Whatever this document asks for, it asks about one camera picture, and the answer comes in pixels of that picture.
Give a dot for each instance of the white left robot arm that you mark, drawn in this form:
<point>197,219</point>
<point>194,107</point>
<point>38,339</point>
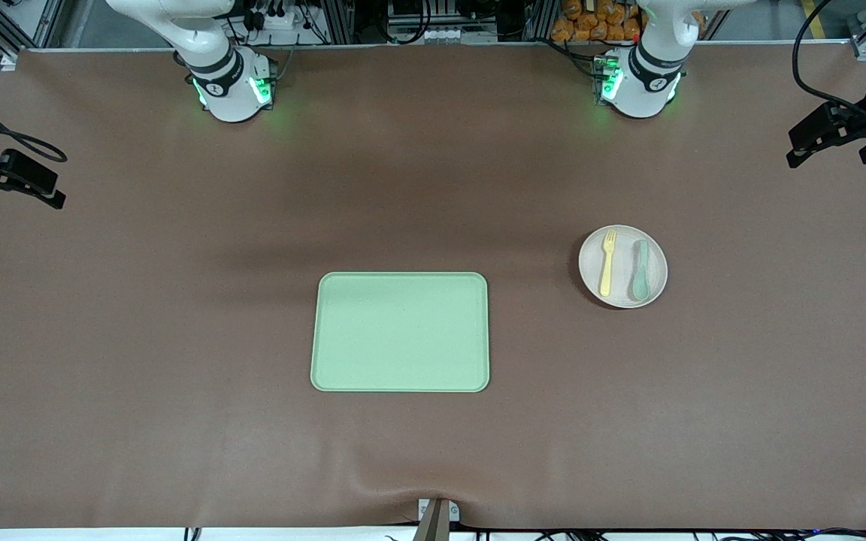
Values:
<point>640,96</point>

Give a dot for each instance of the white power strip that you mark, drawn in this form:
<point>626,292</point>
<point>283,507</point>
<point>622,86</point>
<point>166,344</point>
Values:
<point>275,21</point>

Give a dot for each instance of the teal plastic spoon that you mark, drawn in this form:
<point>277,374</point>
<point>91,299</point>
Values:
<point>640,282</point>

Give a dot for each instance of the brown table mat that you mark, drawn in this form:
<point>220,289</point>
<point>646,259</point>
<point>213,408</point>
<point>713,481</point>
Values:
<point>177,338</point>

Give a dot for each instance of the yellow plastic fork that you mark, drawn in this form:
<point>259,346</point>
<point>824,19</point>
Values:
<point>607,270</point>

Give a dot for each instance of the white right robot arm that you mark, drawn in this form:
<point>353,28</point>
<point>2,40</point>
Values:
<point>231,99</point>

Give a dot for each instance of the round beige plate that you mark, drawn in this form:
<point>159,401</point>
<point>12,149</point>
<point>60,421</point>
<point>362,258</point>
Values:
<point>623,255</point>

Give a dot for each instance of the light green rectangular tray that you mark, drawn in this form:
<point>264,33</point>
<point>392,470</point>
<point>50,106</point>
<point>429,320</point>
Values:
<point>399,334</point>

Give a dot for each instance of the white connector strip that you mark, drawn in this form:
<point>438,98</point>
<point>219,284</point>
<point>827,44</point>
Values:
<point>448,34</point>

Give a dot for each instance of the aluminium camera post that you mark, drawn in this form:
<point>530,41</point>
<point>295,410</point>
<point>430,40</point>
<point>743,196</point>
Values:
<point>437,522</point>

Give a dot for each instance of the orange bread piece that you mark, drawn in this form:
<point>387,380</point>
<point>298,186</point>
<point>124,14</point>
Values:
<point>573,7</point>
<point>593,19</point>
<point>598,32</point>
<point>615,13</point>
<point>562,30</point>
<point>632,28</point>

